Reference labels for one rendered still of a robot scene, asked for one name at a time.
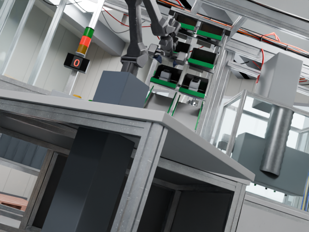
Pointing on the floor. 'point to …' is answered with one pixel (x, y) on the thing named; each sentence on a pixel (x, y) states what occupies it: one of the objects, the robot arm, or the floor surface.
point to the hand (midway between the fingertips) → (167, 60)
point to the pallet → (13, 202)
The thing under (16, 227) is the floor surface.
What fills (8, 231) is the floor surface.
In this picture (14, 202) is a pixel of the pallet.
